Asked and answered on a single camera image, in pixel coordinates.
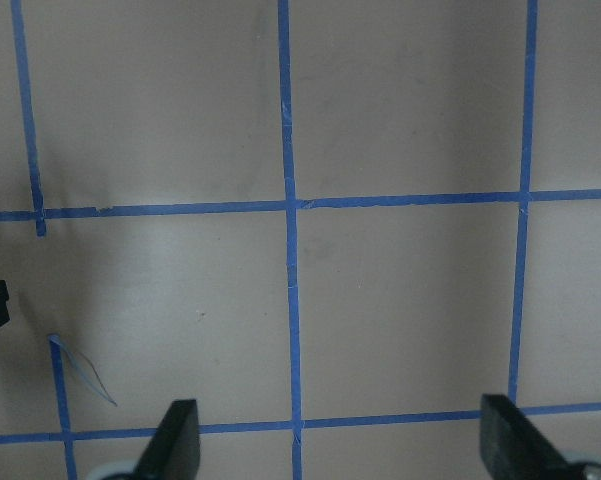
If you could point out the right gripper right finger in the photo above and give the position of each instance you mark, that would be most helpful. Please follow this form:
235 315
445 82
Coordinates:
511 447

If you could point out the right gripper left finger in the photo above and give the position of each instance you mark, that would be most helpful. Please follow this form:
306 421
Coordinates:
174 450

